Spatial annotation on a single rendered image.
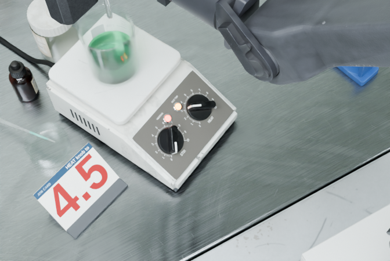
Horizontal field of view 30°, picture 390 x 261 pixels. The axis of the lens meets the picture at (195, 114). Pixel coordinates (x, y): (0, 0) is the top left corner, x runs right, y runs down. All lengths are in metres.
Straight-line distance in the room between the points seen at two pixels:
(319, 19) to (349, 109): 0.44
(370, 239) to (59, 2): 0.38
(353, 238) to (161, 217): 0.24
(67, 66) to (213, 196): 0.23
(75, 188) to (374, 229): 0.35
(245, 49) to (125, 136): 0.34
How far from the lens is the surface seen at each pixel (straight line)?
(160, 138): 0.85
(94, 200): 0.89
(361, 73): 0.95
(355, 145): 0.92
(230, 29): 0.53
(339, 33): 0.49
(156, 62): 0.87
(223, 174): 0.89
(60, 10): 0.60
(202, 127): 0.88
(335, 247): 0.75
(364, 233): 0.76
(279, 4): 0.55
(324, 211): 0.88
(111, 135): 0.87
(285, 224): 0.87
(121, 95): 0.85
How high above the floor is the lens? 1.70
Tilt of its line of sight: 60 degrees down
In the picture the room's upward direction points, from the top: 5 degrees counter-clockwise
